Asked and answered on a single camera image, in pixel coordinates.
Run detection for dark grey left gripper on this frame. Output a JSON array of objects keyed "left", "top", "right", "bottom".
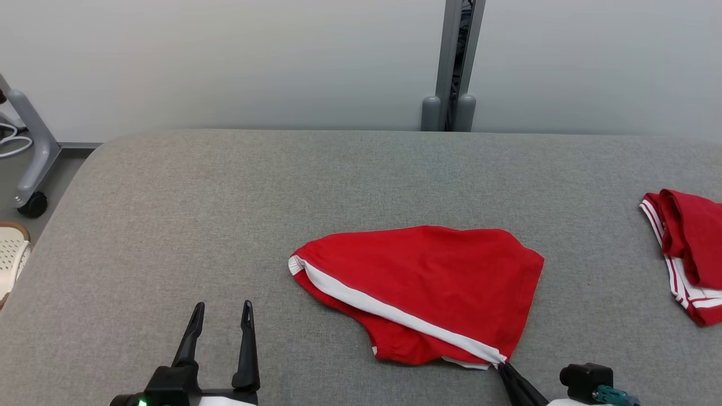
[{"left": 109, "top": 301, "right": 261, "bottom": 406}]

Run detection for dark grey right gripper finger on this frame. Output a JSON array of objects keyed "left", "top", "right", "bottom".
[{"left": 497, "top": 362, "right": 549, "bottom": 406}]

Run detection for red shorts with white stripe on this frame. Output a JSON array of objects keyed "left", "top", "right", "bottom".
[{"left": 288, "top": 224, "right": 545, "bottom": 371}]

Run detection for red basketball jersey number 23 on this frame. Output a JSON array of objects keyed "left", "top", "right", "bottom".
[{"left": 639, "top": 189, "right": 722, "bottom": 328}]

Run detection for beige plastic laundry basket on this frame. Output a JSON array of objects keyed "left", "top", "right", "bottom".
[{"left": 0, "top": 222, "right": 33, "bottom": 310}]

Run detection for grey rolling stand with caster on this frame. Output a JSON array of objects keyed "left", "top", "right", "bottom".
[{"left": 0, "top": 73, "right": 61, "bottom": 219}]

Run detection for teal right cable connector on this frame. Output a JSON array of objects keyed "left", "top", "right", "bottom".
[{"left": 592, "top": 385, "right": 642, "bottom": 406}]

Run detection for white cable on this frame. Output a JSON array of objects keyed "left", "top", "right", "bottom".
[{"left": 0, "top": 123, "right": 33, "bottom": 160}]

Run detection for grey partition post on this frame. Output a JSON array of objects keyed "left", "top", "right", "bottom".
[
  {"left": 455, "top": 0, "right": 487, "bottom": 133},
  {"left": 421, "top": 0, "right": 464, "bottom": 132}
]

